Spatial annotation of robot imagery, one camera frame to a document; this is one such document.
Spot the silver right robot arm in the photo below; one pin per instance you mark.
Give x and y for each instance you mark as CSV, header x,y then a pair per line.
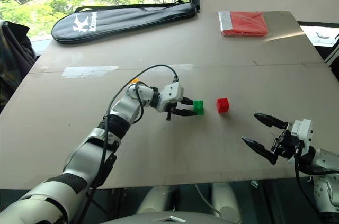
x,y
328,158

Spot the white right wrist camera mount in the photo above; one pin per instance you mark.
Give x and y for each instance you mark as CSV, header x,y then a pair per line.
x,y
302,128

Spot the green toy brick cube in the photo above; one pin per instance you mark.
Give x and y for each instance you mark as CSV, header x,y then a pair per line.
x,y
199,108

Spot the silver rounded robot leg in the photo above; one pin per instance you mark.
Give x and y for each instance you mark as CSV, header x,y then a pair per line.
x,y
225,200
156,200

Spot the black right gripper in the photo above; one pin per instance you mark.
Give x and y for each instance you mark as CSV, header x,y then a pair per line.
x,y
285,144

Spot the black Kason racket bag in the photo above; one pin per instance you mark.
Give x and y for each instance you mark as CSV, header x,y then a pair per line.
x,y
119,22

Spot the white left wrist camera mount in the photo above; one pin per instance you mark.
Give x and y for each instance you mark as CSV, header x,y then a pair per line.
x,y
172,93

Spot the grey robot torso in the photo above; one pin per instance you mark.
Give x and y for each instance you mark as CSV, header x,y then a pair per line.
x,y
164,218

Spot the red packet in clear wrap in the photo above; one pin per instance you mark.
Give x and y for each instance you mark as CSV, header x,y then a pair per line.
x,y
246,24

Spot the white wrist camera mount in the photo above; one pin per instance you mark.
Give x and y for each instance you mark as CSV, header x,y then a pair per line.
x,y
302,128
172,93

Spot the dark jacket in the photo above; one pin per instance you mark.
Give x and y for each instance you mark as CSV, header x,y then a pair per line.
x,y
13,57

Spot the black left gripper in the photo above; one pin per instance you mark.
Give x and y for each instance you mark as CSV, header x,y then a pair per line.
x,y
169,111

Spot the red toy brick cube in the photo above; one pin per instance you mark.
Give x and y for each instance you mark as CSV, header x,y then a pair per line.
x,y
223,105

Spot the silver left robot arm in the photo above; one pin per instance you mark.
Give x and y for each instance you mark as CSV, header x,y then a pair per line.
x,y
79,155

